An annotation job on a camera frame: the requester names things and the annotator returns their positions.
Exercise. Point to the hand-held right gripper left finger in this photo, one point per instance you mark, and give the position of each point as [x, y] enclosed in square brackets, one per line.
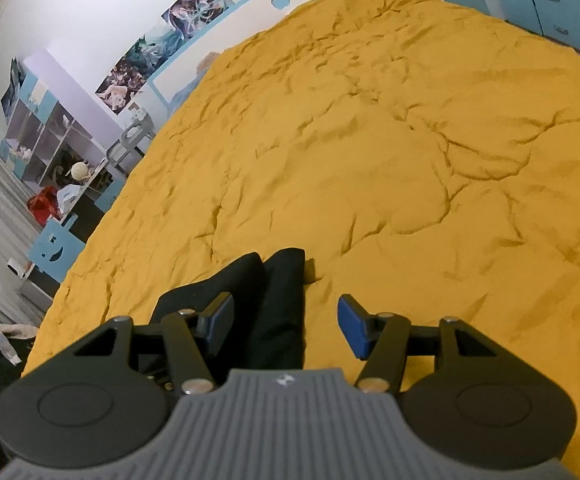
[222, 312]

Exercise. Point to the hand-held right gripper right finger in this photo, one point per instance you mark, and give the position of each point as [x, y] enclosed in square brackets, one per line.
[352, 325]

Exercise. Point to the black pants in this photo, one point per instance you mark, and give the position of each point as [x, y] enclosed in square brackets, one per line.
[280, 310]

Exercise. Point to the dark desk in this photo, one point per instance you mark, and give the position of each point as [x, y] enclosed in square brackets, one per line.
[87, 210]

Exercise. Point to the yellow bed blanket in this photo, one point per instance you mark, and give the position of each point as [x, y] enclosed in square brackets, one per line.
[395, 160]

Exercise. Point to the blue smiley cut-out panel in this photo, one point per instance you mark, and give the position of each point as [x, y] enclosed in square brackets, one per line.
[55, 247]

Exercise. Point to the grey chair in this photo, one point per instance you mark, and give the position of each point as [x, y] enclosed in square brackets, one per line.
[127, 147]

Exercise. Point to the white cloth on desk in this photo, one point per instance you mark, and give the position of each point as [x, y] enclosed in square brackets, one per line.
[70, 195]

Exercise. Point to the beige round ball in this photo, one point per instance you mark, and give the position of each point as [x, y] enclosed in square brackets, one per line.
[80, 171]

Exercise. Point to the red bag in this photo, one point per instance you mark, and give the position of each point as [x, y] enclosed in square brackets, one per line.
[45, 205]

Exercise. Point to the small white device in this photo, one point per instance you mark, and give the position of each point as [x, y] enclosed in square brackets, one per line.
[19, 267]

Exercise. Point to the grey and black bag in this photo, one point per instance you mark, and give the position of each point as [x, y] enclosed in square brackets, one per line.
[0, 355]

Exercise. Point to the blue printed pillow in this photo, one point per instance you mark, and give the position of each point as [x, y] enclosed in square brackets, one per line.
[190, 85]

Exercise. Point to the white cubby shelf unit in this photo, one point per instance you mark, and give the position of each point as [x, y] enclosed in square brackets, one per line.
[40, 130]

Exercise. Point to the white and blue headboard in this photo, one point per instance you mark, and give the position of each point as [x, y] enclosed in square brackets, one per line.
[250, 12]

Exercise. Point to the pinkish anime wall poster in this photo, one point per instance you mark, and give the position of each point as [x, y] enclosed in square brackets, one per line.
[120, 85]

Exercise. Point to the pale blue anime wall poster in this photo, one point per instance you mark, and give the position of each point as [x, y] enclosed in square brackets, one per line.
[197, 7]

